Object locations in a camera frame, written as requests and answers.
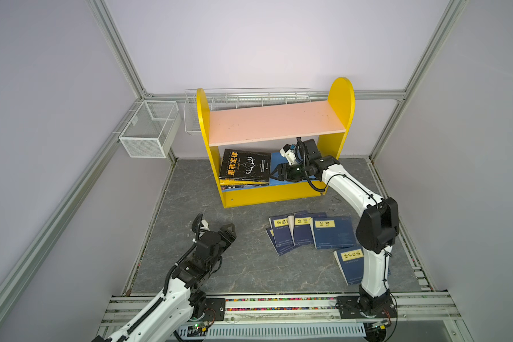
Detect black book yellow title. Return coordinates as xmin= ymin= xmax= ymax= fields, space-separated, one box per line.
xmin=219 ymin=149 xmax=272 ymax=182

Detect yellow cartoon book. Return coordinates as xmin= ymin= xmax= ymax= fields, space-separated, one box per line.
xmin=219 ymin=179 xmax=269 ymax=187

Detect navy book large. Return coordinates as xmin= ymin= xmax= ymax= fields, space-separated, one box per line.
xmin=312 ymin=216 xmax=358 ymax=249

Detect purple old man book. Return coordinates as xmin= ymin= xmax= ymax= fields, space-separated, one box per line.
xmin=221 ymin=185 xmax=262 ymax=192

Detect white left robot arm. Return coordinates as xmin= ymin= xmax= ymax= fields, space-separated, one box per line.
xmin=93 ymin=224 xmax=237 ymax=341

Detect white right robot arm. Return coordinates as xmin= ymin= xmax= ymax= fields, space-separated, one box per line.
xmin=270 ymin=138 xmax=399 ymax=317

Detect yellow pink blue bookshelf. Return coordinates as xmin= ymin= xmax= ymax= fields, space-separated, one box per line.
xmin=195 ymin=77 xmax=356 ymax=209

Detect white mesh basket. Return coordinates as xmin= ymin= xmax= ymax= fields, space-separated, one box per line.
xmin=119 ymin=101 xmax=182 ymax=159

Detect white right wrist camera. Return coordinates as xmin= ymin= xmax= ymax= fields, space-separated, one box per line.
xmin=279 ymin=144 xmax=300 ymax=165

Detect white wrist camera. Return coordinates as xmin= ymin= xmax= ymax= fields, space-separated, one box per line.
xmin=200 ymin=219 xmax=209 ymax=230
xmin=279 ymin=144 xmax=300 ymax=165

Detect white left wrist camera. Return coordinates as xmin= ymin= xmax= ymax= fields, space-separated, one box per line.
xmin=200 ymin=219 xmax=209 ymax=230

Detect white wire rack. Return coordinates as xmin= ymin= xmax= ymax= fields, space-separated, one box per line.
xmin=183 ymin=88 xmax=311 ymax=135

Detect white vented cable duct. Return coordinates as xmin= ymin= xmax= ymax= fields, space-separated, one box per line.
xmin=178 ymin=322 xmax=367 ymax=341

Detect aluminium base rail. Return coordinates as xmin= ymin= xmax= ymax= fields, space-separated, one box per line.
xmin=101 ymin=292 xmax=461 ymax=326

